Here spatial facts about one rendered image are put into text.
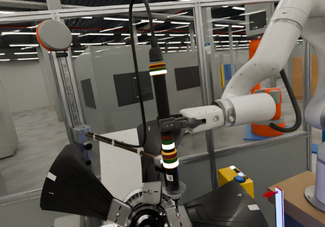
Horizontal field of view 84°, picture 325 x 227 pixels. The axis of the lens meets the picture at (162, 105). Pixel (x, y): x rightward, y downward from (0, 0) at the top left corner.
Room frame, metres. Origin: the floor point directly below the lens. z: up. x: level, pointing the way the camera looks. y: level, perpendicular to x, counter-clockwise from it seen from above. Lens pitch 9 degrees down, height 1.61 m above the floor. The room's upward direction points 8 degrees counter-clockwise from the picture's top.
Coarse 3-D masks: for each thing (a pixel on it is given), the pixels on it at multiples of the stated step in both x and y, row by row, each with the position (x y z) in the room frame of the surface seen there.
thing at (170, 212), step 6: (168, 210) 0.51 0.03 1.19; (174, 210) 0.51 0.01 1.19; (180, 210) 0.51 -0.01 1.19; (168, 216) 0.48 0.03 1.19; (174, 216) 0.48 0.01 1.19; (180, 216) 0.48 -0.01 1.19; (186, 216) 0.48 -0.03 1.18; (174, 222) 0.46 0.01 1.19; (180, 222) 0.46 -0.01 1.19; (186, 222) 0.46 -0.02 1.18
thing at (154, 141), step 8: (152, 120) 0.70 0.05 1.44; (136, 128) 0.72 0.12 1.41; (152, 128) 0.67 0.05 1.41; (184, 128) 0.61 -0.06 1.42; (152, 136) 0.65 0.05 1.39; (160, 136) 0.62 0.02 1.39; (176, 136) 0.59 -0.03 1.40; (152, 144) 0.63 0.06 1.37; (160, 144) 0.60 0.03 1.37; (176, 144) 0.57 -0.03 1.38; (152, 152) 0.60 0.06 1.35; (160, 152) 0.58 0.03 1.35; (144, 160) 0.61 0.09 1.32; (152, 160) 0.58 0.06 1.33; (144, 168) 0.59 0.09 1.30; (152, 168) 0.56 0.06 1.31; (144, 176) 0.57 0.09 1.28; (152, 176) 0.55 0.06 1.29
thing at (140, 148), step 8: (144, 0) 0.48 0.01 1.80; (152, 24) 0.47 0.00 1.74; (152, 32) 0.47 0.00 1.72; (136, 64) 0.54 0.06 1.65; (136, 72) 0.54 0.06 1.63; (144, 112) 0.54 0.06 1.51; (144, 120) 0.54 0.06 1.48; (144, 128) 0.54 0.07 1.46; (144, 136) 0.54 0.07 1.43; (112, 144) 0.68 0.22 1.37; (128, 144) 0.62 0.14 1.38; (144, 144) 0.55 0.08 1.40
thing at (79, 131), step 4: (80, 124) 0.96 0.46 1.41; (72, 128) 0.92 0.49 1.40; (76, 128) 0.91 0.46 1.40; (80, 128) 0.90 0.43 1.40; (84, 128) 0.89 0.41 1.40; (88, 128) 0.90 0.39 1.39; (76, 132) 0.89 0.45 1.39; (80, 132) 0.87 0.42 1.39; (84, 132) 0.88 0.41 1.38; (92, 132) 0.91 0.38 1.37; (76, 136) 0.90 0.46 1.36; (80, 136) 0.87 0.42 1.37; (84, 136) 0.88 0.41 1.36; (76, 140) 0.90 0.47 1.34; (80, 140) 0.86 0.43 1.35; (84, 140) 0.88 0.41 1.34; (88, 140) 0.89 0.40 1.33
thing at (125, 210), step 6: (114, 198) 0.48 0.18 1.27; (114, 204) 0.48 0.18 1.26; (120, 204) 0.48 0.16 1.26; (114, 210) 0.49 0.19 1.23; (120, 210) 0.48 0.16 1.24; (126, 210) 0.47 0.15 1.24; (108, 216) 0.49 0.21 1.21; (114, 216) 0.49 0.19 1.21; (120, 216) 0.48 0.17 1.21; (126, 216) 0.48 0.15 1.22; (114, 222) 0.49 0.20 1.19; (120, 222) 0.48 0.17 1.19
